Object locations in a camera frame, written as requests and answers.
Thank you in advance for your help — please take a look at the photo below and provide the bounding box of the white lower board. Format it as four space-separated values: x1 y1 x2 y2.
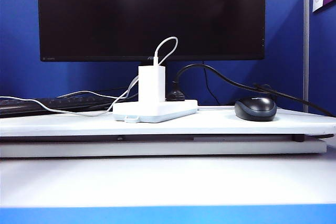
0 140 328 158

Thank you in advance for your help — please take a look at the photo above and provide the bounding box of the white charger block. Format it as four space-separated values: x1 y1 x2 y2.
138 65 166 104

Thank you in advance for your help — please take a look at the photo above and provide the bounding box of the white charger cable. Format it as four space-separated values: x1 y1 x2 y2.
56 36 179 99

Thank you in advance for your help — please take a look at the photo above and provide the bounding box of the white raised desk board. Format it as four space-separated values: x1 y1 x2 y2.
0 104 336 138

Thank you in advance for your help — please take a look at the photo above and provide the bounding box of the white power strip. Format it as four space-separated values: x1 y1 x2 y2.
112 99 199 124

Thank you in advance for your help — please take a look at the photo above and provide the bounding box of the black power plug cable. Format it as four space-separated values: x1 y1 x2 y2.
165 63 336 118

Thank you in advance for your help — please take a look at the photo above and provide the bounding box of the black grey computer mouse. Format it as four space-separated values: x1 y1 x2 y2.
234 96 278 122

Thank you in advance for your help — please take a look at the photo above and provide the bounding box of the black keyboard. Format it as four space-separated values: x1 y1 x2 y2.
0 95 140 119

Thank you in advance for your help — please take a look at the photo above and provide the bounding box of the silver partition post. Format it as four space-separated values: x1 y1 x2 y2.
303 0 310 113

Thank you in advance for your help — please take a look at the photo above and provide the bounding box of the black mouse cable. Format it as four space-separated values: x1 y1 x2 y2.
253 82 277 97

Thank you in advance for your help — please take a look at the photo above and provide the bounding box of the white power strip cord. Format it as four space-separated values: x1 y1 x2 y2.
198 105 237 111

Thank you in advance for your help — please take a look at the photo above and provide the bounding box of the thin black monitor cable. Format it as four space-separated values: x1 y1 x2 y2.
202 60 221 105

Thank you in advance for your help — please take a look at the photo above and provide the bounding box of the black computer monitor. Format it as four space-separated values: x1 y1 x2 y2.
36 0 266 62

